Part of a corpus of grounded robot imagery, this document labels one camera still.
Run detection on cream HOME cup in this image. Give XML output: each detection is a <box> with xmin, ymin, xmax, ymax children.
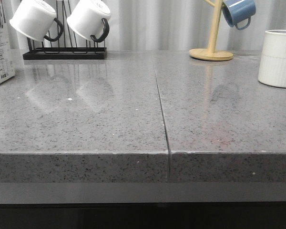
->
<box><xmin>258</xmin><ymin>30</ymin><xmax>286</xmax><ymax>88</ymax></box>

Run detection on wooden mug tree stand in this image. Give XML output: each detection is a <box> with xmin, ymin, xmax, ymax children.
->
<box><xmin>189</xmin><ymin>0</ymin><xmax>234</xmax><ymax>61</ymax></box>

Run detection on right white hanging mug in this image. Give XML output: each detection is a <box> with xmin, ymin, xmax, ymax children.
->
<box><xmin>67</xmin><ymin>0</ymin><xmax>111</xmax><ymax>43</ymax></box>

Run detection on white hanging mug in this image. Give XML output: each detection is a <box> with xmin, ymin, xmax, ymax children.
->
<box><xmin>67</xmin><ymin>0</ymin><xmax>111</xmax><ymax>43</ymax></box>
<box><xmin>10</xmin><ymin>0</ymin><xmax>64</xmax><ymax>42</ymax></box>

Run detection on blue hanging mug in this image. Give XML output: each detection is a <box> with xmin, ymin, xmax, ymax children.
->
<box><xmin>222</xmin><ymin>0</ymin><xmax>256</xmax><ymax>31</ymax></box>

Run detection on left white hanging mug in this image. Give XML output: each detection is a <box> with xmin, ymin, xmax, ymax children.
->
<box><xmin>10</xmin><ymin>0</ymin><xmax>64</xmax><ymax>42</ymax></box>

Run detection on black wire mug rack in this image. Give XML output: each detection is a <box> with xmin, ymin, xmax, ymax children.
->
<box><xmin>23</xmin><ymin>0</ymin><xmax>107</xmax><ymax>60</ymax></box>

